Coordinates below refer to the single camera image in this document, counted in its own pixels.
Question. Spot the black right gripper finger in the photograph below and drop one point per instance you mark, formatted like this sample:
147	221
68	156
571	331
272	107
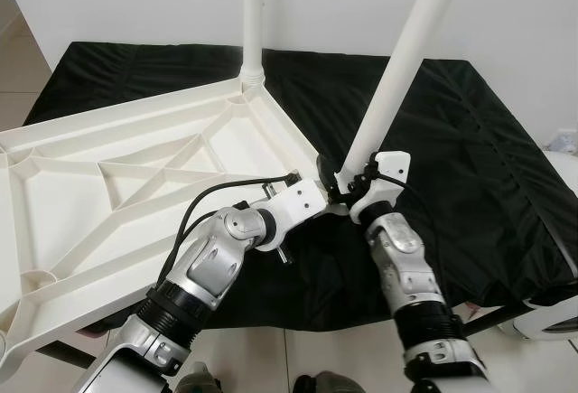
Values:
326	176

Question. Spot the white plastic table leg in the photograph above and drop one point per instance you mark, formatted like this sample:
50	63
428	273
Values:
406	50
253	14

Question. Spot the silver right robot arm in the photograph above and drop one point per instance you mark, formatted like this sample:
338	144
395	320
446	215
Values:
406	266

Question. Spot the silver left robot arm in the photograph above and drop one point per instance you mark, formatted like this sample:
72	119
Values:
212	262

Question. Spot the robot right leg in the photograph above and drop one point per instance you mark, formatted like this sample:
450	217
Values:
330	383

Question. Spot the robot leg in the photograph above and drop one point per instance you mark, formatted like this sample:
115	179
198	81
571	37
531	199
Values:
199	380
330	383

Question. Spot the black tablecloth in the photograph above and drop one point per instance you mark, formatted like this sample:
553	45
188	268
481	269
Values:
488	167

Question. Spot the robot left leg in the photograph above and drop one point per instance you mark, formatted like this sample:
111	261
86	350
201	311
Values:
199	380

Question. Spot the black metal table leg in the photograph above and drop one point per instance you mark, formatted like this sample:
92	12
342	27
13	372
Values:
497	318
63	357

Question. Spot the pink plastic stool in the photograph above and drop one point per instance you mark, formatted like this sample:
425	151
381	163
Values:
90	330

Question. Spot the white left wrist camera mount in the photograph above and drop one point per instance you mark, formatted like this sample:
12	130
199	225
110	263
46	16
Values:
298	201

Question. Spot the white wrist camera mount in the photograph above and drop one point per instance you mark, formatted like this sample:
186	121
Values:
390	167
298	201

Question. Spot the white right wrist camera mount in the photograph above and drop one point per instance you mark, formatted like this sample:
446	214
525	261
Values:
390	167

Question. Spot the white wall socket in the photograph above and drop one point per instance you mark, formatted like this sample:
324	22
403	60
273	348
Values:
561	142

